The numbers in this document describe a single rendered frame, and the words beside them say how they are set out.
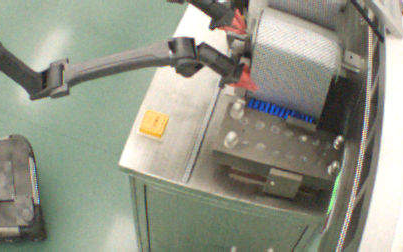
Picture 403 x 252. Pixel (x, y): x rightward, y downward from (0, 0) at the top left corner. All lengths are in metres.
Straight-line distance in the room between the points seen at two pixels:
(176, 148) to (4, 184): 1.05
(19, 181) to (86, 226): 0.42
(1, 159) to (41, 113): 0.52
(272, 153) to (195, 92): 0.37
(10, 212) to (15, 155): 0.32
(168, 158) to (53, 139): 1.23
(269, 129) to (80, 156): 1.33
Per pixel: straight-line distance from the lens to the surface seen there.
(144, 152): 1.92
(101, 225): 2.80
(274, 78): 1.80
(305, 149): 1.82
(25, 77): 1.68
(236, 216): 1.97
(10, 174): 2.69
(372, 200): 1.06
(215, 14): 1.71
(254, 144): 1.81
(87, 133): 3.04
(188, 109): 2.01
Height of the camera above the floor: 2.55
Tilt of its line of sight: 56 degrees down
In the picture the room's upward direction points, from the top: 7 degrees clockwise
